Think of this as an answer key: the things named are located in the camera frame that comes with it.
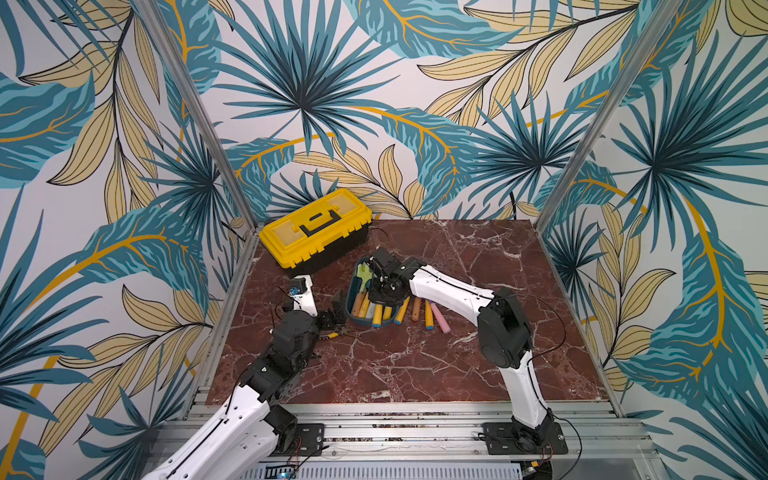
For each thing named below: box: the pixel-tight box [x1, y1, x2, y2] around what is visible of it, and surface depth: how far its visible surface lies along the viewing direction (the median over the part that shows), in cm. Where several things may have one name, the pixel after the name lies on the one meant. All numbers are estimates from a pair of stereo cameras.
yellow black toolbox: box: [259, 188, 373, 277], surface depth 97 cm
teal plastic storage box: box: [345, 257, 398, 325], surface depth 94 cm
